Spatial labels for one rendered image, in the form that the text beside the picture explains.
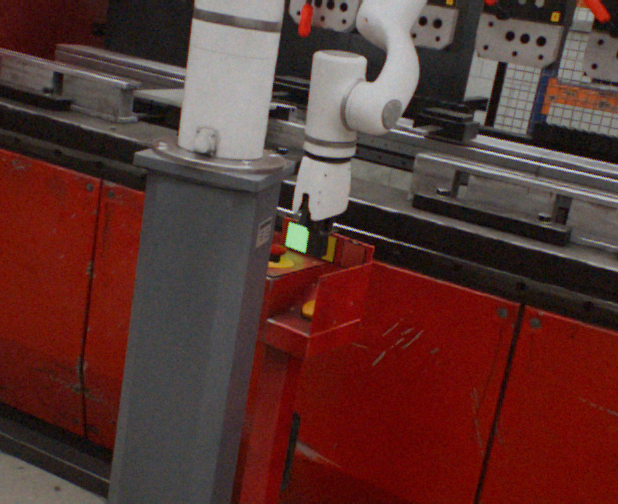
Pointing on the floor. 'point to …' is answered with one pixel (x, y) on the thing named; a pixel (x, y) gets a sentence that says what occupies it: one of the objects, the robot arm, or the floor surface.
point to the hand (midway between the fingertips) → (317, 243)
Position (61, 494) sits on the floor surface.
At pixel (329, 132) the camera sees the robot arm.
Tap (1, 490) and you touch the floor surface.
